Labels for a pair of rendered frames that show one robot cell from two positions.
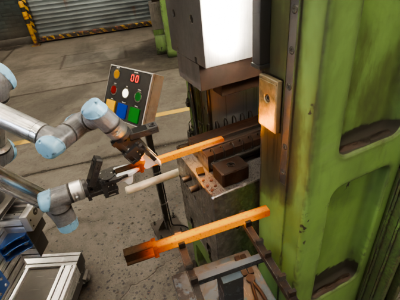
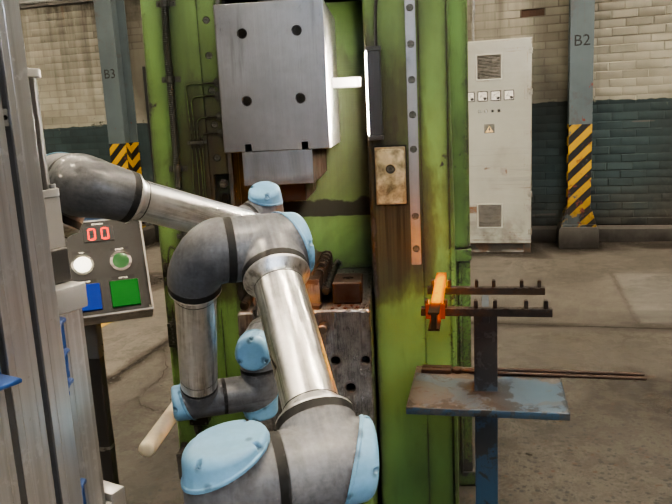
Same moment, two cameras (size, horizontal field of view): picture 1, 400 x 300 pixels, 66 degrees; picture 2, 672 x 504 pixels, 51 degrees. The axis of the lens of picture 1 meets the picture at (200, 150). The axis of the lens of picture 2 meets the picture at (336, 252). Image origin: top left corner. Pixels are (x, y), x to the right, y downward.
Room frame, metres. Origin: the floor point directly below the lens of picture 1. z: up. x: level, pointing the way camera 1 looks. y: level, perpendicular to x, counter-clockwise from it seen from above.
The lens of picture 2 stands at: (0.07, 1.70, 1.45)
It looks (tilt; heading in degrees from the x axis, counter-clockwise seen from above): 11 degrees down; 297
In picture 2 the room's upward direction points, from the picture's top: 3 degrees counter-clockwise
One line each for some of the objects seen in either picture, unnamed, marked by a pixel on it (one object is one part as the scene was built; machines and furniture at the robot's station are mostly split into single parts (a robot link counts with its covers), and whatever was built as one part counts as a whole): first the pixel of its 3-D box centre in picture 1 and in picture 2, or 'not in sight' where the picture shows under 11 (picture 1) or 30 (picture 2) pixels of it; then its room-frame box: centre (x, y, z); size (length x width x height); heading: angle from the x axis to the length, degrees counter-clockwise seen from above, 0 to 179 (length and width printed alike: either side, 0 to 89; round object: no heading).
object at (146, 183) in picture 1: (163, 177); (171, 415); (1.39, 0.22, 0.62); 0.44 x 0.05 x 0.05; 112
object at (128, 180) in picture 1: (128, 177); not in sight; (0.94, 0.28, 0.98); 0.09 x 0.03 x 0.06; 109
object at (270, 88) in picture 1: (269, 103); (390, 175); (0.86, -0.23, 1.27); 0.09 x 0.02 x 0.17; 22
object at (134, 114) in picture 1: (134, 115); (125, 293); (1.43, 0.31, 1.01); 0.07 x 0.05 x 0.07; 47
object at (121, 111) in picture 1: (122, 111); (86, 298); (1.50, 0.38, 1.01); 0.07 x 0.05 x 0.07; 47
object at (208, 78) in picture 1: (237, 58); (288, 162); (1.18, -0.18, 1.32); 0.42 x 0.20 x 0.10; 112
